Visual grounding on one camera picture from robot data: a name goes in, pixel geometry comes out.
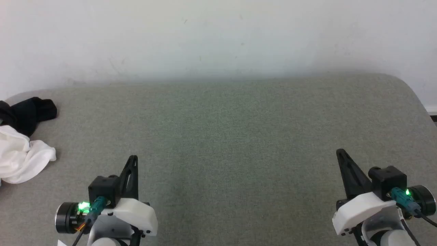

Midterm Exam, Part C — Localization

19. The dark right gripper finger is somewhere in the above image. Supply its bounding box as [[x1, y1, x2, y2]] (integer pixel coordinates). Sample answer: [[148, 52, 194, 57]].
[[336, 148, 373, 200]]

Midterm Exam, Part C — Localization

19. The white garment with dark print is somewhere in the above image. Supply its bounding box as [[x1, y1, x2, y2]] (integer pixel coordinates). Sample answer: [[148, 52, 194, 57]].
[[0, 125, 57, 185]]

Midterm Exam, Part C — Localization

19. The teal-plug left gripper cable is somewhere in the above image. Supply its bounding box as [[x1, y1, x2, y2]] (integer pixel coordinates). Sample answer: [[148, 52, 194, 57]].
[[72, 196, 107, 246]]

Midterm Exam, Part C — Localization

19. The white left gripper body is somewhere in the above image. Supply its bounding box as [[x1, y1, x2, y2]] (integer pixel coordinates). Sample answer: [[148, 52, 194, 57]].
[[102, 198, 158, 246]]

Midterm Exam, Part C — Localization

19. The teal-plug gripper cable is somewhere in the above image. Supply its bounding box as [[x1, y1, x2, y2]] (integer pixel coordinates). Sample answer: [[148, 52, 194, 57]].
[[72, 196, 107, 246], [390, 187, 437, 228]]

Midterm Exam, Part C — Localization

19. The grey fabric sofa cushion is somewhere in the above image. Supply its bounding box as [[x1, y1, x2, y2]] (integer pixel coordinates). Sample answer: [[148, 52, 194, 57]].
[[0, 72, 437, 246]]

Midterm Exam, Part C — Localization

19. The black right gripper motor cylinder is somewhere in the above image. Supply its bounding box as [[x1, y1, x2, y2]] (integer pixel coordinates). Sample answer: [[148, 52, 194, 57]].
[[408, 185, 437, 217]]

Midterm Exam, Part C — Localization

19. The black crumpled garment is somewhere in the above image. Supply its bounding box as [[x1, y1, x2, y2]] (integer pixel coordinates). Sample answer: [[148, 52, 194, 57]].
[[0, 97, 58, 137]]

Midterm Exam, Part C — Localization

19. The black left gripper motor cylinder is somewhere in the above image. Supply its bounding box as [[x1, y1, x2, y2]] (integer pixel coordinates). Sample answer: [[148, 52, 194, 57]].
[[55, 202, 82, 235]]

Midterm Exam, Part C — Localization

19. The teal-plug right gripper cable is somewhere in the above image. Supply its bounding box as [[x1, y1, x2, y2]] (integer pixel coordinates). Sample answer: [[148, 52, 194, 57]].
[[390, 187, 437, 228]]

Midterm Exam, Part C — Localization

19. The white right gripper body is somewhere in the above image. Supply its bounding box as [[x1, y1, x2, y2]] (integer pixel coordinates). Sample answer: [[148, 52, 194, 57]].
[[333, 191, 397, 246]]

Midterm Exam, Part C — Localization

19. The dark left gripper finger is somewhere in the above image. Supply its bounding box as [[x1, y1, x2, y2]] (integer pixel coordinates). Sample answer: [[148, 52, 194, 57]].
[[117, 155, 139, 201]]

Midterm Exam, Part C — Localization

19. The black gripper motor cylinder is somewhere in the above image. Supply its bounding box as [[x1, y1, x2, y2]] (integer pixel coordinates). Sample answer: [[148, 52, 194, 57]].
[[408, 185, 437, 217], [55, 202, 82, 235]]

